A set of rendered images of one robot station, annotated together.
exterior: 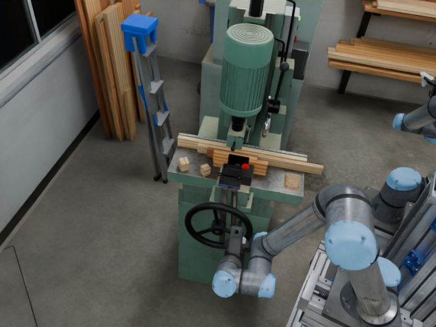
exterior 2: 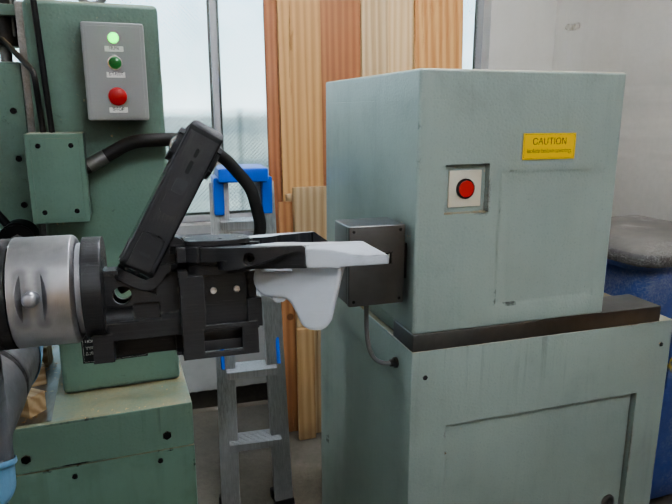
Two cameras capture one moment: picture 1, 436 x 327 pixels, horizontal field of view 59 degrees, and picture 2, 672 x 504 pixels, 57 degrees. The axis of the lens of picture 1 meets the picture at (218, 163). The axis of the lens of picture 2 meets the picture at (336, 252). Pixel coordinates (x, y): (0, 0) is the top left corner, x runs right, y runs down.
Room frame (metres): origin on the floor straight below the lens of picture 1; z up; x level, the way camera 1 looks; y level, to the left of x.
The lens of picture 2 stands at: (1.46, -1.41, 1.34)
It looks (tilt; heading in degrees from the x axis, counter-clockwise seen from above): 13 degrees down; 63
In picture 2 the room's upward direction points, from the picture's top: straight up
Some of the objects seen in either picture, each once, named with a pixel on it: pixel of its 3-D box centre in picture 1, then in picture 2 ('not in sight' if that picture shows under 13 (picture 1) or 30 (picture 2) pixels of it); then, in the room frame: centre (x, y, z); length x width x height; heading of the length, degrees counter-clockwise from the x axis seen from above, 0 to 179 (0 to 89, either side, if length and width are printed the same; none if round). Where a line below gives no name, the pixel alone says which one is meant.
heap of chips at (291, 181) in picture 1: (292, 180); not in sight; (1.19, -0.33, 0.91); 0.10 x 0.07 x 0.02; 173
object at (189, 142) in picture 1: (241, 151); not in sight; (1.33, -0.10, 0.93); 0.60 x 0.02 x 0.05; 83
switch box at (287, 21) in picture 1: (288, 29); (115, 73); (1.61, -0.25, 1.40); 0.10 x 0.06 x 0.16; 173
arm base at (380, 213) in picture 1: (389, 203); not in sight; (1.15, -0.77, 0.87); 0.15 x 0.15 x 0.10
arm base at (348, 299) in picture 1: (365, 294); not in sight; (0.70, -0.57, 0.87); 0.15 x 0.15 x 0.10
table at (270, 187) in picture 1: (235, 179); not in sight; (1.20, -0.09, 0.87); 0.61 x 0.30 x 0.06; 83
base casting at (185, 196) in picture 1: (234, 161); (39, 397); (1.43, -0.08, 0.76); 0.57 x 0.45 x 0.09; 173
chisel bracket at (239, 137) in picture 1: (237, 133); not in sight; (1.33, -0.07, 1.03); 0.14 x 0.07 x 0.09; 173
